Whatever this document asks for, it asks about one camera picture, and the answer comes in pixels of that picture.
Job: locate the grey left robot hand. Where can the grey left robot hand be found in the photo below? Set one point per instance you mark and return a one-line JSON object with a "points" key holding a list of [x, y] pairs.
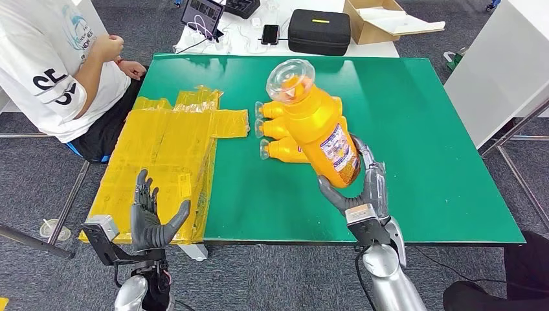
{"points": [[146, 232]]}

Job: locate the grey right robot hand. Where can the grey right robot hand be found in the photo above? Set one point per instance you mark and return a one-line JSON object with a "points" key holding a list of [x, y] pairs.
{"points": [[377, 189]]}

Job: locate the person's left hand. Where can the person's left hand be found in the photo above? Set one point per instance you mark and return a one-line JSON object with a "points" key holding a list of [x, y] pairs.
{"points": [[133, 71]]}

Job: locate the person's right hand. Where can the person's right hand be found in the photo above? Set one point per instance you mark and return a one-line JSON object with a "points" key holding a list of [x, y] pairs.
{"points": [[108, 47]]}

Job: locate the orange detergent bottle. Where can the orange detergent bottle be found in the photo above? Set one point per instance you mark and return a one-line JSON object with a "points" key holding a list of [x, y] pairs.
{"points": [[315, 124], [274, 128], [283, 150], [272, 109]]}

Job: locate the person's right forearm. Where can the person's right forearm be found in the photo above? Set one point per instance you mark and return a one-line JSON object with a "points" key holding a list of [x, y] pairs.
{"points": [[88, 81]]}

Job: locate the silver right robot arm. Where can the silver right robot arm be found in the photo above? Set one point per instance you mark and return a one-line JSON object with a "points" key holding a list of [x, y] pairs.
{"points": [[390, 279]]}

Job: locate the white table foot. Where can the white table foot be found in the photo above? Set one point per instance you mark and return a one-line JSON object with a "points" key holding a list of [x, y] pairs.
{"points": [[195, 253]]}

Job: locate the yellow taped cardboard sheet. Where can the yellow taped cardboard sheet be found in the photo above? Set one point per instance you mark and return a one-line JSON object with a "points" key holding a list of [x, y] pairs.
{"points": [[158, 163]]}

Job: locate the person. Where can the person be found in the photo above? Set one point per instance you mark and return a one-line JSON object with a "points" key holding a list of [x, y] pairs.
{"points": [[25, 43]]}

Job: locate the black tablet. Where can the black tablet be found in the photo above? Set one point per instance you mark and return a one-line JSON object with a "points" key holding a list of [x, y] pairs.
{"points": [[200, 12]]}

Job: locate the clear plastic cup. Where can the clear plastic cup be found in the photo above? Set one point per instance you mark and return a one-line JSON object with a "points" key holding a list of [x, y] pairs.
{"points": [[46, 232]]}

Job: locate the black device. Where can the black device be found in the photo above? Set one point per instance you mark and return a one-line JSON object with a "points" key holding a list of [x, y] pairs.
{"points": [[241, 7]]}

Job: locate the small white case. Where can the small white case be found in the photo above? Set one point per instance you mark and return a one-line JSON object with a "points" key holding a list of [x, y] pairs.
{"points": [[256, 22]]}

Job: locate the black smartphone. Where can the black smartphone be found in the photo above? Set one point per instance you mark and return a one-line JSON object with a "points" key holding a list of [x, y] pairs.
{"points": [[270, 34]]}

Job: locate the green floor object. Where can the green floor object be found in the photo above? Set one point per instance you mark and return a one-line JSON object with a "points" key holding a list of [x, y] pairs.
{"points": [[454, 61]]}

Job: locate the brown cardboard box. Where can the brown cardboard box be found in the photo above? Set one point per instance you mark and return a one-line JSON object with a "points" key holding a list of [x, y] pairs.
{"points": [[366, 35]]}

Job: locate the yellow floor marker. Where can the yellow floor marker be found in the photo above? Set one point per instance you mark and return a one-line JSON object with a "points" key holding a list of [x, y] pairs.
{"points": [[2, 305]]}

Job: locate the black carrying case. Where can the black carrying case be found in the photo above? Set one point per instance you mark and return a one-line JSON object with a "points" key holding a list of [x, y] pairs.
{"points": [[319, 33]]}

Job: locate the white sheet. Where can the white sheet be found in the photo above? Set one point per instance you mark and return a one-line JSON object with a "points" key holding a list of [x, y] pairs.
{"points": [[401, 23]]}

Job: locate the white cabinet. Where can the white cabinet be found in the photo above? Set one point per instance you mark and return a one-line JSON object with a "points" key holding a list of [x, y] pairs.
{"points": [[499, 64]]}

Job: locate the blue wheeled object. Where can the blue wheeled object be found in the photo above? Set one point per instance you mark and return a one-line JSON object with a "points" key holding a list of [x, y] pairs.
{"points": [[492, 4]]}

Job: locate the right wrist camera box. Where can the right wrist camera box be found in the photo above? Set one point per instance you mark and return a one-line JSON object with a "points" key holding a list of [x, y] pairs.
{"points": [[364, 227]]}

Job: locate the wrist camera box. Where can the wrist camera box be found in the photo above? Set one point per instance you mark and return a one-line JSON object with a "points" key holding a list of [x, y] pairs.
{"points": [[100, 240], [364, 227]]}

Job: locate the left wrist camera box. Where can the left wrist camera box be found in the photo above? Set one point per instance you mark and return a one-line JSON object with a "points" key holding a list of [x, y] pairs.
{"points": [[100, 240]]}

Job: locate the metal chair frame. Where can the metal chair frame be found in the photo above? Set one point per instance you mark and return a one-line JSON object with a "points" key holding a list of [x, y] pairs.
{"points": [[34, 242]]}

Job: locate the metal table frame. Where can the metal table frame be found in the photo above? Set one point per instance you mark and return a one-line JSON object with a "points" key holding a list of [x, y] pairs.
{"points": [[517, 178]]}

